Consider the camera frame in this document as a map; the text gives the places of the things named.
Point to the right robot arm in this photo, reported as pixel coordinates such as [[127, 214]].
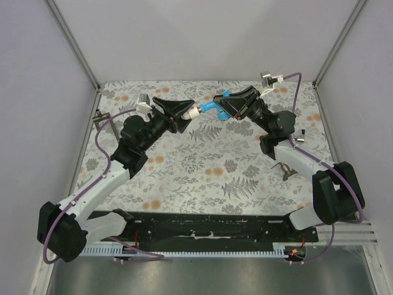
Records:
[[336, 191]]

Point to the left aluminium frame post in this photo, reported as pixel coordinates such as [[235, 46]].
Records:
[[72, 42]]

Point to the blue plastic faucet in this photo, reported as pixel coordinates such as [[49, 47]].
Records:
[[221, 114]]

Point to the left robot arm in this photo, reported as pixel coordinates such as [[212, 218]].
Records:
[[65, 228]]

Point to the floral patterned mat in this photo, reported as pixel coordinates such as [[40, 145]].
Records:
[[214, 167]]

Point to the aluminium frame post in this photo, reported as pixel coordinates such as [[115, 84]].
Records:
[[339, 41], [72, 42]]

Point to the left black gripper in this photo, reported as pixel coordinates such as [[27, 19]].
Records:
[[172, 110]]

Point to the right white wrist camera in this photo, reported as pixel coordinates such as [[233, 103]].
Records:
[[268, 82]]

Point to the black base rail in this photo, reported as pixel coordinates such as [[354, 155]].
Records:
[[178, 232]]

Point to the white plastic elbow fitting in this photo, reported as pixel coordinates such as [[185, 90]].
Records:
[[192, 113]]

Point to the right aluminium frame post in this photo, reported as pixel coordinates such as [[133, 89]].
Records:
[[339, 41]]

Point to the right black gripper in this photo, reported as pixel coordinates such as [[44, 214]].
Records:
[[239, 104]]

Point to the dark metal faucet left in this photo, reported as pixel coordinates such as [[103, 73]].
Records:
[[100, 118]]

